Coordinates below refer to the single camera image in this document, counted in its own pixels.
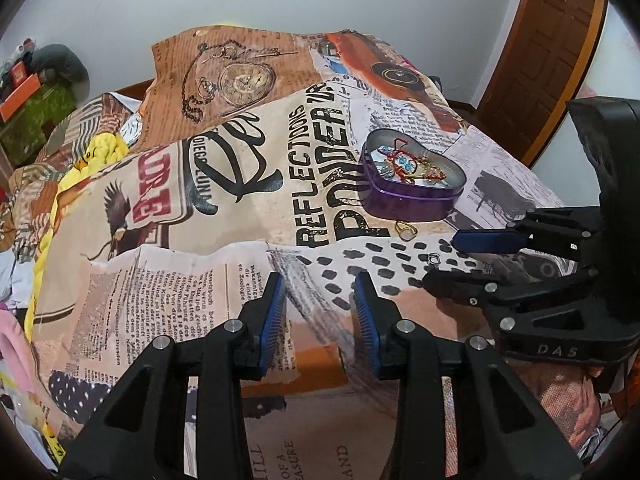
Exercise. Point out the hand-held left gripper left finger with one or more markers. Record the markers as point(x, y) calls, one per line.
point(274, 325)

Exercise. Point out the purple heart-shaped tin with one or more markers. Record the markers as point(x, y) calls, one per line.
point(400, 205)

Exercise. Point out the pink cloth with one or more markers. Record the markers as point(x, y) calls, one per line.
point(12, 350)

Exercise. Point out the small orange box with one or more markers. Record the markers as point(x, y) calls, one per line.
point(17, 73)

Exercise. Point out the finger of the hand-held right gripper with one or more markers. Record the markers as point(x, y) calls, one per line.
point(482, 241)
point(455, 285)

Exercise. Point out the flat orange box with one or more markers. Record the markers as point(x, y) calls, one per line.
point(20, 99)

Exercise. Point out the printed newspaper pattern blanket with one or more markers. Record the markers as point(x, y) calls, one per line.
point(200, 270)

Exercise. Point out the dark grey cloth bundle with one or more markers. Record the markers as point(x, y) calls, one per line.
point(60, 62)

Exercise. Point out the pile of mixed jewelry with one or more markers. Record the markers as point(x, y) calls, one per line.
point(405, 165)

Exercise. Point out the brown wooden door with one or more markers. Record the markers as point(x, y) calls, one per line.
point(540, 50)

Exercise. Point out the yellow cloth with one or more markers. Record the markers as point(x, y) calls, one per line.
point(100, 152)

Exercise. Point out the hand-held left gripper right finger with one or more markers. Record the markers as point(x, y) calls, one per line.
point(367, 325)

